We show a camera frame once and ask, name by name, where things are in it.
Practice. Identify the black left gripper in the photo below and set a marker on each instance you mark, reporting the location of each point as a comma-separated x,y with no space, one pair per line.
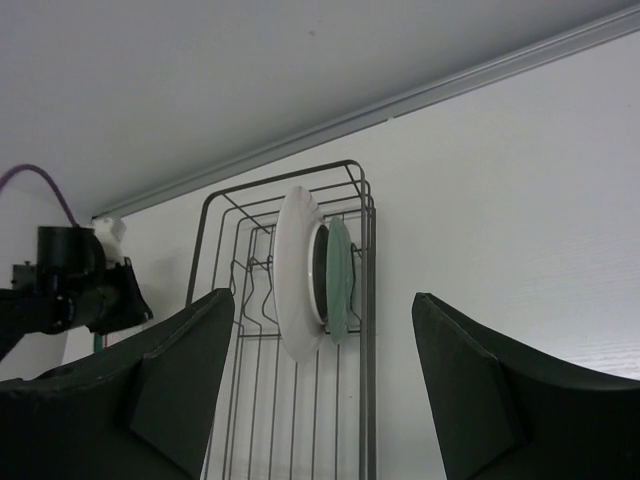
73,283

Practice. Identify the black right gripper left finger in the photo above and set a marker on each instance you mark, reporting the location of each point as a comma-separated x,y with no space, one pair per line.
141,409

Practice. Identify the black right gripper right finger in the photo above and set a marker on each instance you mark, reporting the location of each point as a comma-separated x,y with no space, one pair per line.
504,410

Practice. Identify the small blue patterned plate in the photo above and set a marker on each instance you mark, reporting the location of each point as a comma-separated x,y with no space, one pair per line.
340,279

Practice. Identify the white black rimmed plate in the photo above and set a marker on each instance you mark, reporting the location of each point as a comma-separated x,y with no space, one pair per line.
299,273

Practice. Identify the grey wire dish rack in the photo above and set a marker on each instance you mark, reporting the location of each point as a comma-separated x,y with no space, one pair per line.
278,418

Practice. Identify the aluminium table frame rail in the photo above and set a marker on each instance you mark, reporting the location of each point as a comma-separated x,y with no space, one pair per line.
573,41

